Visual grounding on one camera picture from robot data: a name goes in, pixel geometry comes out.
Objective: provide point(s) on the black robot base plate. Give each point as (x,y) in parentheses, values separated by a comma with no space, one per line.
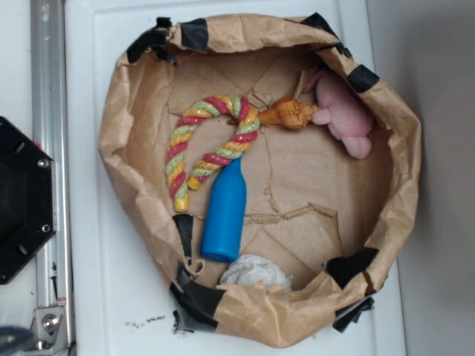
(27,221)

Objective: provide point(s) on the metal corner bracket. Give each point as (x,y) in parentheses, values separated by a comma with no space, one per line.
(50,332)

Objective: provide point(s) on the blue plastic bottle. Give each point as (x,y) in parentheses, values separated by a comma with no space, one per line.
(225,216)

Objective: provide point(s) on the white paper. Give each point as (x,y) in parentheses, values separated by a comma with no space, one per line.
(250,269)

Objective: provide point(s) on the aluminium rail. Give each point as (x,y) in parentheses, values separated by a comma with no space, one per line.
(50,130)

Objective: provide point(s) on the orange conch shell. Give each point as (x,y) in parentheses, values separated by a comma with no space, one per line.
(288,113)

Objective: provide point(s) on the brown paper bag bin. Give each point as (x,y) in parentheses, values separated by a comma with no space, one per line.
(333,222)

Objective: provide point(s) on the pink plush toy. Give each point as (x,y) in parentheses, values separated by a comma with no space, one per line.
(342,111)

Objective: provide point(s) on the multicolour twisted rope toy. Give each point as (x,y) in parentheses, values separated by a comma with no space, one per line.
(179,183)

